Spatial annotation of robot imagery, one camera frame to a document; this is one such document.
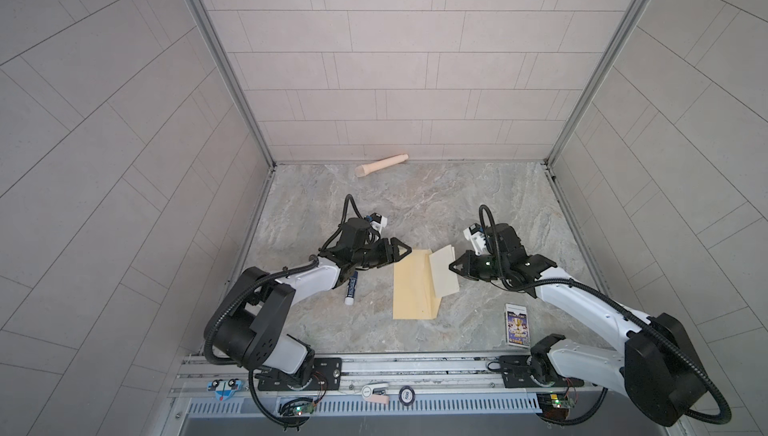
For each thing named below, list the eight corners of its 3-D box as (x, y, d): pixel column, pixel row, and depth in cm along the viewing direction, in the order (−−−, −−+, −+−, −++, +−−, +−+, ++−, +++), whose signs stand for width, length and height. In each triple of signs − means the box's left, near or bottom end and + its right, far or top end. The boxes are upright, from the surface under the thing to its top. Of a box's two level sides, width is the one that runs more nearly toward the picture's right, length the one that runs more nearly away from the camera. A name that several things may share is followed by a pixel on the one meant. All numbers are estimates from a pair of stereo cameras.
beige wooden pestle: (357, 178, 113) (356, 172, 111) (354, 173, 115) (353, 167, 112) (408, 160, 119) (408, 155, 117) (404, 155, 121) (405, 150, 119)
